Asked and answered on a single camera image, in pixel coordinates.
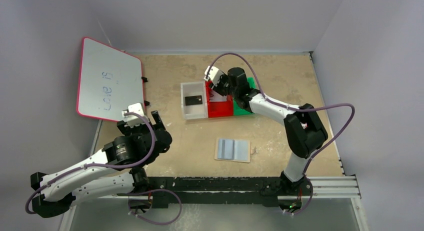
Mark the green plastic bin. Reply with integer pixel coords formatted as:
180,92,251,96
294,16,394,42
232,77,259,116

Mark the red plastic bin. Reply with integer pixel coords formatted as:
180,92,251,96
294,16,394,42
205,81,234,118

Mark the white plastic bin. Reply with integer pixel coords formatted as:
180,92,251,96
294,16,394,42
180,81,208,120

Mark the beige leather card holder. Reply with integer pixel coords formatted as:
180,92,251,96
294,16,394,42
214,138,251,163

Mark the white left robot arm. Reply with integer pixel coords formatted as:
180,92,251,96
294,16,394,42
24,110,173,218

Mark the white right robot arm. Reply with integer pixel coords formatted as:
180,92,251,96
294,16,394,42
204,66,328,189

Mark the black credit card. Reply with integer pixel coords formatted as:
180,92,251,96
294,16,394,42
184,95,203,106

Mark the pink framed whiteboard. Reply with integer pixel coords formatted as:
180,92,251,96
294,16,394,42
76,37,145,122

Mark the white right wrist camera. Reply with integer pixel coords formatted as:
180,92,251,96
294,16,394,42
203,65,225,86

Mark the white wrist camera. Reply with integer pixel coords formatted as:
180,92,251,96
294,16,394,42
203,65,225,86
121,103,146,128

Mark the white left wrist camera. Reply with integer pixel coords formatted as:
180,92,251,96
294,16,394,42
121,103,146,128

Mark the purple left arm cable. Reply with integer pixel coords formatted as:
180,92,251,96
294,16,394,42
25,112,157,215

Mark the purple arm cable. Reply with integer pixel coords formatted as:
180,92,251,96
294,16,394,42
25,112,157,215
205,52,356,177

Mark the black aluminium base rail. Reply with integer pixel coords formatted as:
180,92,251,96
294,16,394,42
61,172,360,212

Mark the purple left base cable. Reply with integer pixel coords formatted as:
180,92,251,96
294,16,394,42
127,188,183,225

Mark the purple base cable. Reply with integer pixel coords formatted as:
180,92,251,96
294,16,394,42
281,178,314,217
127,188,183,225

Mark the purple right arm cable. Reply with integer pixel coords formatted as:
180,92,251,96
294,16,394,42
205,52,356,177

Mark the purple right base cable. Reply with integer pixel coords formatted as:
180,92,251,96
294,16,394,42
281,178,314,217

